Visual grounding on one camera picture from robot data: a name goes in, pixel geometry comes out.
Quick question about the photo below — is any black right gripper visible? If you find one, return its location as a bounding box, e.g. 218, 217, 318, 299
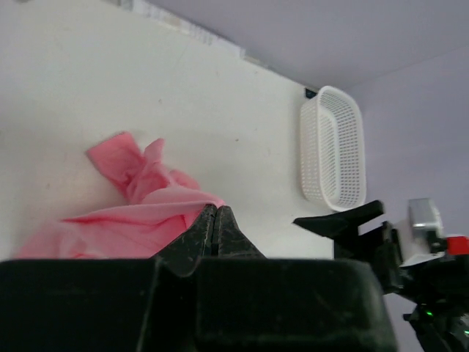
293, 200, 468, 351

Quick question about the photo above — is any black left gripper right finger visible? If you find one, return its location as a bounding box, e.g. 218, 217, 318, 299
214, 206, 265, 258

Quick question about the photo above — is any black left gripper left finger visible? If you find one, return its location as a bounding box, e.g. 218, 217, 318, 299
153, 205, 216, 275

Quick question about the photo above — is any pink t-shirt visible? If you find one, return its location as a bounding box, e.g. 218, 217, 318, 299
14, 132, 224, 259

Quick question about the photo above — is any white perforated plastic basket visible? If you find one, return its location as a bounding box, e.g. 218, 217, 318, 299
300, 86, 366, 212

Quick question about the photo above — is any blue table label sticker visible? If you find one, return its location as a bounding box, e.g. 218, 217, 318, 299
304, 88, 317, 100

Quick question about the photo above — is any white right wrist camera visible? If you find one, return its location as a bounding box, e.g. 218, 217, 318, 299
395, 198, 468, 267

